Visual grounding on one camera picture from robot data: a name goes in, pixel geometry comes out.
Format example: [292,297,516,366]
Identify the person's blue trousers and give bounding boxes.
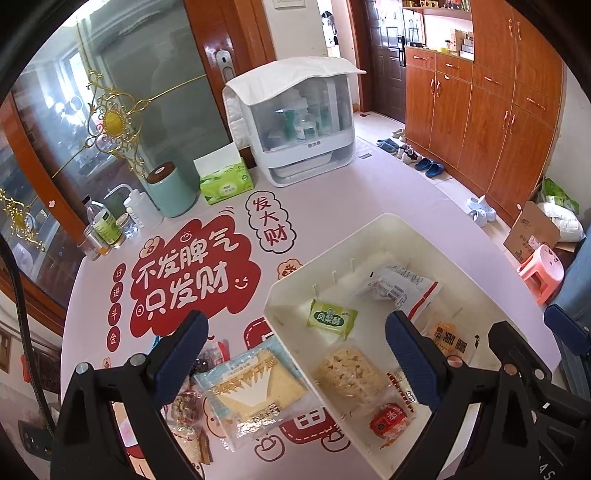
[549,258,591,324]

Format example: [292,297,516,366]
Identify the pink plastic stool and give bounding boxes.
[516,244,567,306]

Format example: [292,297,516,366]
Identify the green label glass bottle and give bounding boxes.
[82,196,124,248]

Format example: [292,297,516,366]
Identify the green tissue box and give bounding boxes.
[193,143,256,206]

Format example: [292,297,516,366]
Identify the thick black cable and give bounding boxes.
[0,244,52,439]

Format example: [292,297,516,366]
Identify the small green-white red packet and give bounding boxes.
[387,369,419,409]

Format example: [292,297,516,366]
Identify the cardboard box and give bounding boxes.
[502,201,563,265]

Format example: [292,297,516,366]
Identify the glass door gold ornament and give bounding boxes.
[11,0,278,232]
[0,102,86,310]

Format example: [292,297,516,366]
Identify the white sterilizer appliance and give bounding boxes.
[222,56,368,151]

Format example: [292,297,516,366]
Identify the green bag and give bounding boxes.
[542,177,581,214]

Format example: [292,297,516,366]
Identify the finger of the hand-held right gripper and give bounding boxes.
[487,322,557,398]
[544,303,591,370]

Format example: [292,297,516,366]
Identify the orange bread packet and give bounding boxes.
[421,313,479,366]

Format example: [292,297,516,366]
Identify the white and red snack packet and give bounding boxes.
[364,263,443,325]

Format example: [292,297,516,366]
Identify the silver door handle plate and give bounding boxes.
[215,49,236,80]

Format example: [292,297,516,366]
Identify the wooden wall cabinet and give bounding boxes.
[401,0,568,228]

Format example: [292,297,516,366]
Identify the white plastic bag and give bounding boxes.
[542,200,585,244]

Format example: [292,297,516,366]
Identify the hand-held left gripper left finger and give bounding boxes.
[50,310,209,480]

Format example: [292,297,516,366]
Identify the white plastic bin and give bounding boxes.
[263,212,559,480]

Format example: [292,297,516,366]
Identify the rice cracker clear packet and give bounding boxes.
[315,346,394,412]

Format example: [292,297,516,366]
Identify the teal canister brown lid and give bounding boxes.
[140,161,198,219]

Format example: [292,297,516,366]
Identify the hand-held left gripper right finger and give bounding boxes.
[385,311,542,480]

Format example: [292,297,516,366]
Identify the white squeeze bottle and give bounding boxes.
[103,183,163,230]

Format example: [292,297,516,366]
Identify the small glass jar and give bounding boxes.
[115,213,140,239]

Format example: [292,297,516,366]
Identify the brown entrance door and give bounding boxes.
[362,0,408,121]

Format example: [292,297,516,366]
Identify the small green packet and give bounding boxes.
[307,298,359,341]

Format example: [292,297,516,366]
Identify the metal can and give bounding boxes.
[82,230,103,260]

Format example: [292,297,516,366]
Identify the brown nut clear packet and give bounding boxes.
[172,391,205,426]

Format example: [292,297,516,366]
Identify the blue yellow cracker packet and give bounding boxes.
[193,336,325,452]

